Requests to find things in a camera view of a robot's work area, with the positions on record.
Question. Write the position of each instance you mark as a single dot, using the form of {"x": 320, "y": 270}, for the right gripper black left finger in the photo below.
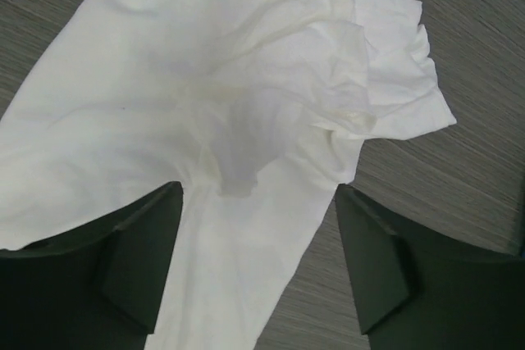
{"x": 98, "y": 286}

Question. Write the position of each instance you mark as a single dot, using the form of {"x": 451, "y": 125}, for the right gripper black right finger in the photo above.
{"x": 415, "y": 288}

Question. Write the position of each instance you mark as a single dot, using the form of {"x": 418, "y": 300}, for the white printed t shirt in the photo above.
{"x": 259, "y": 108}

